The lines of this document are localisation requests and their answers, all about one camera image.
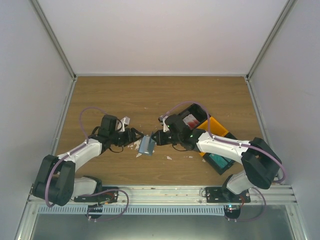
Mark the slotted grey cable duct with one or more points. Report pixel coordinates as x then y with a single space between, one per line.
136 210

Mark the teal credit card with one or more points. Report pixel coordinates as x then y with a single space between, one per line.
219 161

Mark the black card tray far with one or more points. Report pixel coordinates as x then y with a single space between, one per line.
196 117

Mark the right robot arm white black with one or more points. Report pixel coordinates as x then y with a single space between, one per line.
260 163

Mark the red white credit card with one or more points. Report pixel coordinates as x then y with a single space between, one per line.
191 121

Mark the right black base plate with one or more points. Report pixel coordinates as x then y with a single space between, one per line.
216 194

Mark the orange card tray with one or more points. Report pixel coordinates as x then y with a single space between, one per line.
215 127

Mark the black card tray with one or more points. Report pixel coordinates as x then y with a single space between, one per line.
207 158
196 117

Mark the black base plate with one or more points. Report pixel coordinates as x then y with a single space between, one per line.
111 196
216 194

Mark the black card tray near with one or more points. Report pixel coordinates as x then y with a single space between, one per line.
207 158

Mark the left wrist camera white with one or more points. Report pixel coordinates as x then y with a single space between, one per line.
123 123

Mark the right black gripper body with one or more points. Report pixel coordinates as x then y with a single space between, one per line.
167 141

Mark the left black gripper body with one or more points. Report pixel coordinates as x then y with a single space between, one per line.
121 140

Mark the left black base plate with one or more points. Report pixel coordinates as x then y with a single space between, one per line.
111 196

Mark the aluminium front rail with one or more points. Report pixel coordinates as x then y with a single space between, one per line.
193 195

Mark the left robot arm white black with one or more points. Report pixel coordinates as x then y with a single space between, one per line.
56 183

